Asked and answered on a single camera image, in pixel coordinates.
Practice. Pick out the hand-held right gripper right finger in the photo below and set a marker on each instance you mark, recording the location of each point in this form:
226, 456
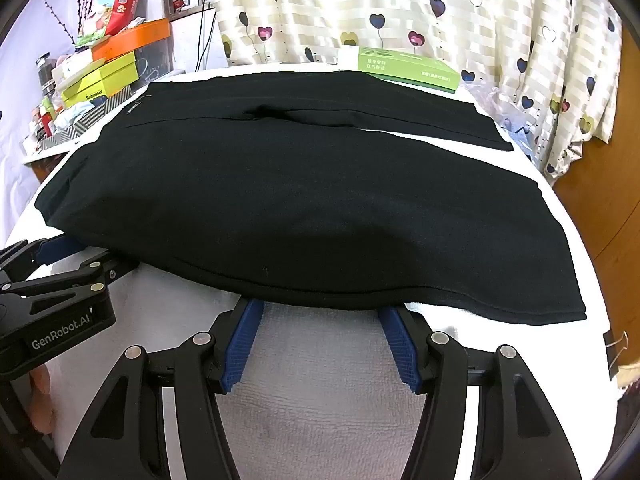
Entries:
400, 347

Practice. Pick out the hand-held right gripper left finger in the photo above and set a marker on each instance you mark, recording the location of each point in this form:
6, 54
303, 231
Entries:
244, 342

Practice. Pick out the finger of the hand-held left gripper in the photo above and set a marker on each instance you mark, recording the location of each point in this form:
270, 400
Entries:
75, 277
60, 248

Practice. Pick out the black pants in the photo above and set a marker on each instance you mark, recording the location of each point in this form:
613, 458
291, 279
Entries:
300, 200

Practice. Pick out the person's left hand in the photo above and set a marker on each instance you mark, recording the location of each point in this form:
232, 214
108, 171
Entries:
42, 405

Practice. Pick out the white towel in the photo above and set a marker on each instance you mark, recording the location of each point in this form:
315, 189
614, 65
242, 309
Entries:
310, 410

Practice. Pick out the black white striped box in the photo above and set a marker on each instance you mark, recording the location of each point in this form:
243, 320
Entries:
82, 122

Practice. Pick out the yellow-green box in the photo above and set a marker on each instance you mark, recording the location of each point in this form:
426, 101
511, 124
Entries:
107, 67
95, 92

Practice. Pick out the clear storage box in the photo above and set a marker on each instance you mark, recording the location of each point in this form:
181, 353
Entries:
157, 62

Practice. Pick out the purple flower branches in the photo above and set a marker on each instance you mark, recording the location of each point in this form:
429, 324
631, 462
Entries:
64, 25

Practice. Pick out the orange box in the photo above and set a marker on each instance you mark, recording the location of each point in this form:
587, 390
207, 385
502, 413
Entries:
135, 37

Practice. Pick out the wooden cabinet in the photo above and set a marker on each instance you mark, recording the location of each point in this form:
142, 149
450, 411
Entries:
600, 200

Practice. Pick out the clear plastic bag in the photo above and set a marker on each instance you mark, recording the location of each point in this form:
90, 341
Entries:
510, 120

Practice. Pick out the red snack package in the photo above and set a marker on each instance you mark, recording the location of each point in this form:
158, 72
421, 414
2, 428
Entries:
122, 0

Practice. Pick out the green tissue box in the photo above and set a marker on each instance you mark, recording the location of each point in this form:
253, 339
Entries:
410, 67

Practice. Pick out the heart print curtain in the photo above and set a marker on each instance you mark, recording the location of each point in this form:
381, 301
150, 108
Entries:
400, 0

